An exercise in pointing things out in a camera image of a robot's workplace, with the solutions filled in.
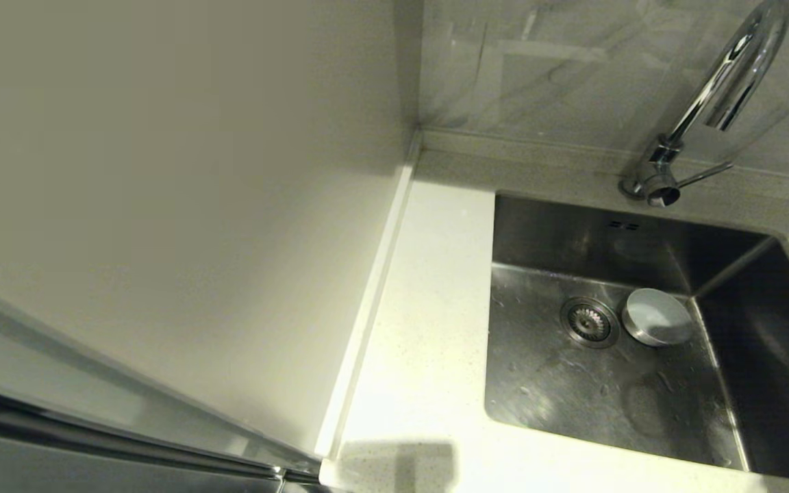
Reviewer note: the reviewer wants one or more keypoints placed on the stainless steel sink basin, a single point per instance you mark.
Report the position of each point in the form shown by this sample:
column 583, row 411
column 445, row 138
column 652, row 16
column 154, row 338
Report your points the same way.
column 607, row 397

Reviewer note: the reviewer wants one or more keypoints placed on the round metal drain strainer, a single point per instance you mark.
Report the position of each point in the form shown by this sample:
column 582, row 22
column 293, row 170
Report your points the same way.
column 589, row 322

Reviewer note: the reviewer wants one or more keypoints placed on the tall beige cabinet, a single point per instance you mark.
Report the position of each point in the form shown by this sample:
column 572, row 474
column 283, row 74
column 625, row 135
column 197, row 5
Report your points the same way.
column 161, row 205

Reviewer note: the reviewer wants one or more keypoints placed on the chrome gooseneck faucet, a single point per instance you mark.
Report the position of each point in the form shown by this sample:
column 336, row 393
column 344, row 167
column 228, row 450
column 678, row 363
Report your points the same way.
column 703, row 92

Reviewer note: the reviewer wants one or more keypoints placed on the small pale grey-blue cup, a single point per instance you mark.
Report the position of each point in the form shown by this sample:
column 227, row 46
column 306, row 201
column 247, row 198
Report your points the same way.
column 658, row 318

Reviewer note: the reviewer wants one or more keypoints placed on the stone backsplash upstand strip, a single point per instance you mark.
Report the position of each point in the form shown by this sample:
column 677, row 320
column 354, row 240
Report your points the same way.
column 538, row 149

